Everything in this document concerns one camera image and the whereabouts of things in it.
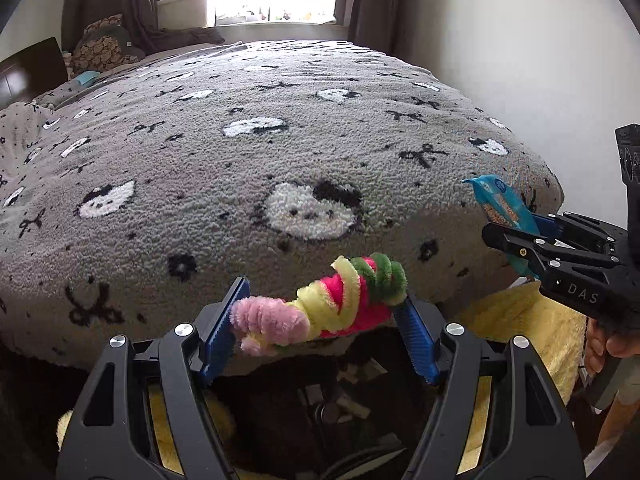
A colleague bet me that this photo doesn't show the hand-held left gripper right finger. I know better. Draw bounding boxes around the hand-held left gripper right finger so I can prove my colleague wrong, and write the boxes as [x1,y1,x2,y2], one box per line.
[392,292,586,480]

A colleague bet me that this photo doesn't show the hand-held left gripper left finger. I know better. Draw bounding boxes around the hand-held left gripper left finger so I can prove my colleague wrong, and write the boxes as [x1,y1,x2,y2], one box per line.
[55,276,251,480]

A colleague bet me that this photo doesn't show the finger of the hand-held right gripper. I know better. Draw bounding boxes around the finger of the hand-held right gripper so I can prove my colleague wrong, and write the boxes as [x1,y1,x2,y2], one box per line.
[481,223,612,281]
[530,211,627,254]

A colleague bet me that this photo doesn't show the blue snack wrapper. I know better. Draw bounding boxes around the blue snack wrapper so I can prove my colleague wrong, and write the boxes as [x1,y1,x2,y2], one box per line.
[462,175,543,281]

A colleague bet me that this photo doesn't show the colourful twisted pipe cleaners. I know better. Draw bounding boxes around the colourful twisted pipe cleaners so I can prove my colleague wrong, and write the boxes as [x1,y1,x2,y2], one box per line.
[230,252,408,358]

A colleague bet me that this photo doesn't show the person's right forearm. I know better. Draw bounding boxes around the person's right forearm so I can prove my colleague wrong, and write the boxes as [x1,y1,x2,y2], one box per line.
[595,385,640,461]

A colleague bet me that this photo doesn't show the person's right hand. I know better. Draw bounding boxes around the person's right hand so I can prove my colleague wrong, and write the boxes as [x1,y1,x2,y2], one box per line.
[584,317,640,376]

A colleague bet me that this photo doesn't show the grey fluffy printed blanket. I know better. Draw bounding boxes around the grey fluffy printed blanket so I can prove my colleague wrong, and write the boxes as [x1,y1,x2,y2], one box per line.
[0,40,566,376]

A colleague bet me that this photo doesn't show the light grey patterned sheet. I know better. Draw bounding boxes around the light grey patterned sheet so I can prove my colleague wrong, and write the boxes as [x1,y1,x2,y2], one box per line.
[0,80,101,176]

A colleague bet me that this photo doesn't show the dark cloth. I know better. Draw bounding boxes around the dark cloth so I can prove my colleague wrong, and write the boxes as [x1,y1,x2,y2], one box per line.
[145,27,226,53]

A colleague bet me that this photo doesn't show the brown patterned pillow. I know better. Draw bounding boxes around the brown patterned pillow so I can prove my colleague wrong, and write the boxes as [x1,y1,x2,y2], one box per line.
[70,14,146,78]

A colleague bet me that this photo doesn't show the row of windowsill items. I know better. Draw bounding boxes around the row of windowsill items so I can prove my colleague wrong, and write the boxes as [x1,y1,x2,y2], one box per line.
[215,7,335,25]

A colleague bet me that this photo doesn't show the white storage box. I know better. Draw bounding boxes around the white storage box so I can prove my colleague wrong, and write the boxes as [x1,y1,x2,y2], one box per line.
[156,0,210,31]

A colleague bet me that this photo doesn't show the dark wooden headboard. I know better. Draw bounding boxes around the dark wooden headboard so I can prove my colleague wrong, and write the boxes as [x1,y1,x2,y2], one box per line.
[0,36,71,111]

